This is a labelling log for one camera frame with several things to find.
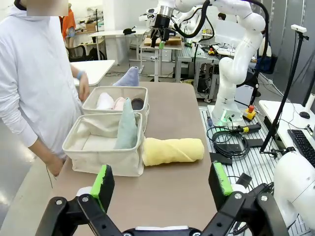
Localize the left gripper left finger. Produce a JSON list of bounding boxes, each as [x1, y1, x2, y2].
[[35, 164, 124, 236]]

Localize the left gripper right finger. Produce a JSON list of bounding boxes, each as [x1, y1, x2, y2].
[[201, 161, 290, 236]]

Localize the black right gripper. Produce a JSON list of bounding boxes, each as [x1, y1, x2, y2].
[[150, 14, 173, 50]]

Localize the pale green cone towel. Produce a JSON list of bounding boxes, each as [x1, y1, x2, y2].
[[113, 97, 138, 150]]

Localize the dark grey towel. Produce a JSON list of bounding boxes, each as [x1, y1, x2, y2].
[[131, 97, 145, 111]]

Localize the pink towel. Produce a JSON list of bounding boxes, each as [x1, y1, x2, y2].
[[112, 97, 126, 111]]

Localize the white towel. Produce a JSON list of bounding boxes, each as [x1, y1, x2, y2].
[[96, 92, 115, 110]]

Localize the white-sleeved right forearm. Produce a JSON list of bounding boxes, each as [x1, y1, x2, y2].
[[0, 103, 66, 165]]

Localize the person's right hand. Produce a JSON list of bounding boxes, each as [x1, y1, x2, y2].
[[46, 153, 65, 177]]

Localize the person's left hand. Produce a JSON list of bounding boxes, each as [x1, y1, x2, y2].
[[76, 73, 91, 101]]

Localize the desk with cardboard sheets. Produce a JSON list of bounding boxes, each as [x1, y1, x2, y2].
[[139, 36, 186, 82]]

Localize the white drawer cabinet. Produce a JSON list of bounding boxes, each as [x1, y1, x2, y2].
[[159, 49, 173, 62]]

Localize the black flat pad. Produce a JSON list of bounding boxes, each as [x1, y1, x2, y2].
[[209, 152, 233, 166], [245, 138, 264, 148]]

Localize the small black box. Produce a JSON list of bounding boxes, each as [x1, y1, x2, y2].
[[237, 173, 252, 189]]

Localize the cream fabric storage basket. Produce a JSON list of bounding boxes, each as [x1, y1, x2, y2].
[[82, 86, 150, 131], [62, 112, 146, 177]]

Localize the black power brick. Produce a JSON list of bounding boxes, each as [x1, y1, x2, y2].
[[216, 143, 243, 152]]

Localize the white long desk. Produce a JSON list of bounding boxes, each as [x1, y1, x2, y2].
[[90, 29, 148, 67]]

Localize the lavender cone towel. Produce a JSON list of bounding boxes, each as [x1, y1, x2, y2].
[[112, 66, 140, 87]]

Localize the yellow rolled towel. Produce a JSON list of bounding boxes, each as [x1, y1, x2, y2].
[[142, 137, 205, 167]]

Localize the white side table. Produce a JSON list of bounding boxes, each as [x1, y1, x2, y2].
[[70, 59, 116, 87]]

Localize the red emergency stop yellow box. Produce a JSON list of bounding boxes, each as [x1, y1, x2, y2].
[[242, 105, 258, 121]]

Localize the black office chair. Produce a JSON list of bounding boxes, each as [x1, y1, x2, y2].
[[67, 45, 87, 62]]

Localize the person in orange shirt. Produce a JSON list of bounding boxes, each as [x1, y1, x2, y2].
[[61, 2, 77, 49]]

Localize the black keyboard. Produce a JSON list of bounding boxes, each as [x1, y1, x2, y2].
[[287, 129, 315, 176]]

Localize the white computer desk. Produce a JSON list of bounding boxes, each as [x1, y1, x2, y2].
[[258, 99, 315, 170]]

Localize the person in white hooded jacket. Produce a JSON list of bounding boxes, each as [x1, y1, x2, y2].
[[0, 0, 84, 159]]

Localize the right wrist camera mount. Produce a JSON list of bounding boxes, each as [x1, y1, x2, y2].
[[138, 7, 158, 23]]

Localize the aluminium frame table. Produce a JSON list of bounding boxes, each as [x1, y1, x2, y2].
[[175, 44, 220, 103]]

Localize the black coiled cable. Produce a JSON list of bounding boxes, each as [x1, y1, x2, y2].
[[206, 127, 251, 158]]

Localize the yellow black enabling handle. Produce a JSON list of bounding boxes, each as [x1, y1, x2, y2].
[[237, 123, 261, 134]]

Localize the black camera tripod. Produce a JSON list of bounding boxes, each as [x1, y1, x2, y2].
[[260, 31, 310, 154]]

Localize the black cable conduit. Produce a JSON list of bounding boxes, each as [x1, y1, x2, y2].
[[172, 0, 269, 39]]

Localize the white camera on tripod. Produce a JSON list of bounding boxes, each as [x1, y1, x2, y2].
[[290, 24, 308, 34]]

